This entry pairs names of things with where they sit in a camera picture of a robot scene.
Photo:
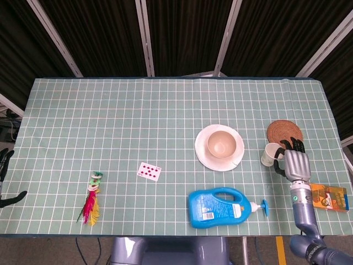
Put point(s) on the diamonds playing card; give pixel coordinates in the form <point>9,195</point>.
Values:
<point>149,171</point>

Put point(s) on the beige bowl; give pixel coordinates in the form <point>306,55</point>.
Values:
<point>221,144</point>

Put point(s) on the colourful feather shuttlecock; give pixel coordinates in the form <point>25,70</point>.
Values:
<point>92,201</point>

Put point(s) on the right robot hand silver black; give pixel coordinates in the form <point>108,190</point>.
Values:
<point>296,165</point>

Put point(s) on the orange yellow booklet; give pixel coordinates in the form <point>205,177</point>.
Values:
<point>331,197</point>

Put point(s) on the grey robot torso base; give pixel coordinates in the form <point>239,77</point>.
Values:
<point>171,251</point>

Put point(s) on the blue pump detergent bottle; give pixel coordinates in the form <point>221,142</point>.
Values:
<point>212,207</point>

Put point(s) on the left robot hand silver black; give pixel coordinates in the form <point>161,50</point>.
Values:
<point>4,165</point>

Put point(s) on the white paper cup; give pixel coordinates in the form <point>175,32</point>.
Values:
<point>268,156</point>

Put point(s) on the green checked tablecloth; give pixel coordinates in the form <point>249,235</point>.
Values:
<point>110,124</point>

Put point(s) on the brown woven round coaster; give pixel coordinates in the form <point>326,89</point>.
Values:
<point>280,131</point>

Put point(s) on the white round plate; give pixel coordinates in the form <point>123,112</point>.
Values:
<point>202,143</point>

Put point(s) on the metal table leg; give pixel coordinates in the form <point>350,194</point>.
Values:
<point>245,250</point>

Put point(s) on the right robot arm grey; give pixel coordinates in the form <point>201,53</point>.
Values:
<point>304,209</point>

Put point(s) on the white partition frame bar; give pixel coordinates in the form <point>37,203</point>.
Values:
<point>227,38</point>
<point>145,38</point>
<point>325,41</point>
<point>348,157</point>
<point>56,38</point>
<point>11,104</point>

